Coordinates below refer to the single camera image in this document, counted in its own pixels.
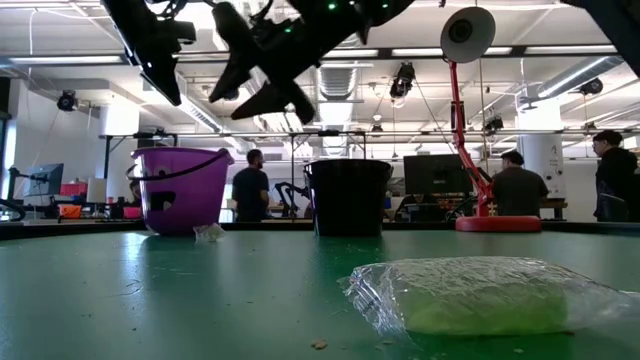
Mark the black bucket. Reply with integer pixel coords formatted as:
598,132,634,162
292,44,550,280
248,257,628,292
302,158,395,239

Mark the purple bucket with face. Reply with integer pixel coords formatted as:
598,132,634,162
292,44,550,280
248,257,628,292
126,146,236,237

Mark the black looped background cable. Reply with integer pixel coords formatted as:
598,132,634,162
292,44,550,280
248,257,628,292
0,198,27,224

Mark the grey computer monitor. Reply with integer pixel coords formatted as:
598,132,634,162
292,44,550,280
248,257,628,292
24,162,65,198

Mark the white box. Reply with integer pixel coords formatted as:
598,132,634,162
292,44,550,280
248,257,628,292
86,178,108,204

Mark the white cylindrical column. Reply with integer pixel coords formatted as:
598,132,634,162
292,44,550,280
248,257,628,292
517,133,567,201

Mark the black computer monitor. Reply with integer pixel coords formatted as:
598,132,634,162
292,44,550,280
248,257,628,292
403,153,475,197

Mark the green table mat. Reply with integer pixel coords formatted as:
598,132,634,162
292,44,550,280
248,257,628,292
0,229,640,360

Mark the large clear packet green candy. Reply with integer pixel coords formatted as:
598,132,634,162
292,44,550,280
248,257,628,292
339,256,640,341

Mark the black office chair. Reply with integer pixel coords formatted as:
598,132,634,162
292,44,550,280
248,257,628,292
597,193,630,223

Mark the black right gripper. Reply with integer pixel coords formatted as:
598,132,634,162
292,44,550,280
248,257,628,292
208,0,374,126

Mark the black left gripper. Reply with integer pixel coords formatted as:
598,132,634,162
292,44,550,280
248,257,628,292
101,0,197,107

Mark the person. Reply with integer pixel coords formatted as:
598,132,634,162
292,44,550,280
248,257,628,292
591,129,640,223
491,149,550,219
231,148,272,223

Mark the red desk lamp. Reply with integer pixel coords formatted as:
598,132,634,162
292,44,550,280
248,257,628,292
439,5,544,234

